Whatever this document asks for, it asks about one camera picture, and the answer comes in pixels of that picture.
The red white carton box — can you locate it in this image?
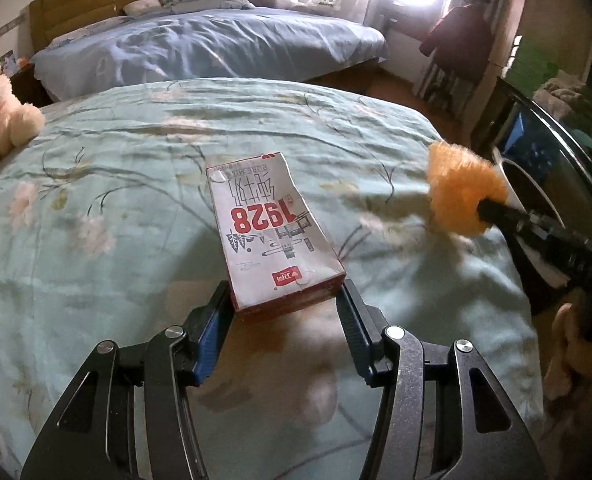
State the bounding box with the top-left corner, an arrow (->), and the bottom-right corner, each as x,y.
206,152 -> 346,322

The white round trash bin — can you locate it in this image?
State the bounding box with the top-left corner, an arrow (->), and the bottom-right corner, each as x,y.
477,157 -> 592,288

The hanging dark coat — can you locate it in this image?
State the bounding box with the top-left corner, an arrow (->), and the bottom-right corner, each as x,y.
419,4 -> 494,84

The teal floral bed quilt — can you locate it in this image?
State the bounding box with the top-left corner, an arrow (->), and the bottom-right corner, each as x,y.
0,77 -> 548,480

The blue bed duvet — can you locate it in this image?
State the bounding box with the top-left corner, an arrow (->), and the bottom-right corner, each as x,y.
31,8 -> 388,101

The dark wooden nightstand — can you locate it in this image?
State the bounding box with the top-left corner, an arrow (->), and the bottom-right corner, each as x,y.
10,63 -> 53,107

